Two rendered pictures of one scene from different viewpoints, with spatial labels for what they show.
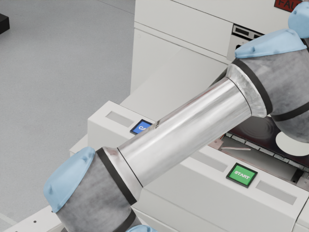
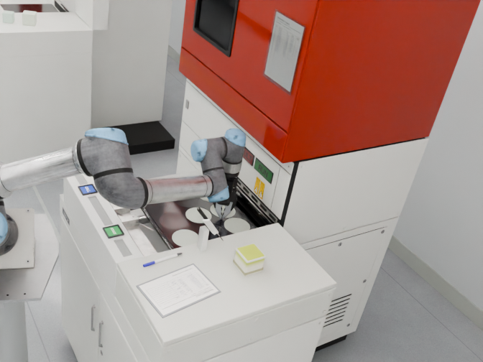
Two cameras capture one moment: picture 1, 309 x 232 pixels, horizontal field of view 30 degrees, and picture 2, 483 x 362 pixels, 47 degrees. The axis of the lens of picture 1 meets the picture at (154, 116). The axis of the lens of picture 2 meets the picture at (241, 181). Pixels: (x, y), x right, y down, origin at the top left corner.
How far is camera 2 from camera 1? 124 cm
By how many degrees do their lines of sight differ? 22
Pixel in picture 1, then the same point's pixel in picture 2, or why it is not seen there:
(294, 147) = (182, 240)
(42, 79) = not seen: hidden behind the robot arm
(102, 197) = not seen: outside the picture
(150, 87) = not seen: hidden behind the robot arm
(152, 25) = (186, 149)
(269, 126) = (181, 223)
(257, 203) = (106, 248)
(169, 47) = (192, 168)
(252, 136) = (162, 223)
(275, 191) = (123, 247)
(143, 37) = (182, 156)
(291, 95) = (96, 164)
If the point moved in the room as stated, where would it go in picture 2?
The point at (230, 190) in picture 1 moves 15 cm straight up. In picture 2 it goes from (98, 236) to (100, 199)
